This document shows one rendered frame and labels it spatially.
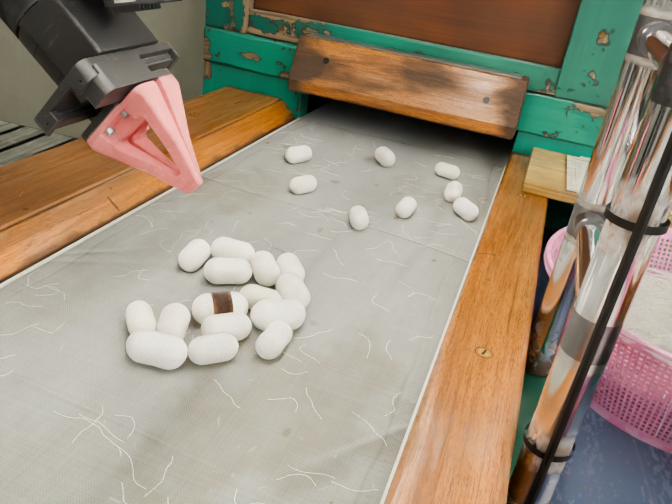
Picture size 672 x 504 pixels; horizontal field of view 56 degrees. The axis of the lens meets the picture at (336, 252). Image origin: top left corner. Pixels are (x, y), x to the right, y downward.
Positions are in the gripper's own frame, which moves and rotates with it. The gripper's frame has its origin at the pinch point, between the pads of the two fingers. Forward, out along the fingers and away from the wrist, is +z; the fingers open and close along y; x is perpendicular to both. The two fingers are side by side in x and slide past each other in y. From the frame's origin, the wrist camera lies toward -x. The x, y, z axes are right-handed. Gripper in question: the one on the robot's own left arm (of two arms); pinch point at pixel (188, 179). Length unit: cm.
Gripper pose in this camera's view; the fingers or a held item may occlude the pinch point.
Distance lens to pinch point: 47.2
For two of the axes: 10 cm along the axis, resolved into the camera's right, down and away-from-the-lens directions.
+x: -7.0, 5.0, 5.1
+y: 3.3, -4.0, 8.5
